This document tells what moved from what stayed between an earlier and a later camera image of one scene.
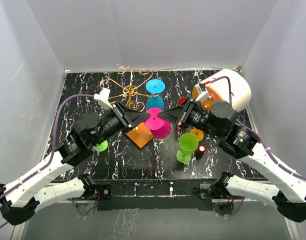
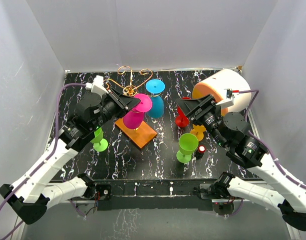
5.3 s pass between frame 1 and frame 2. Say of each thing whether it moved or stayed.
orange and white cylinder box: stayed
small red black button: stayed
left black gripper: moved
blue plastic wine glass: stayed
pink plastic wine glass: moved
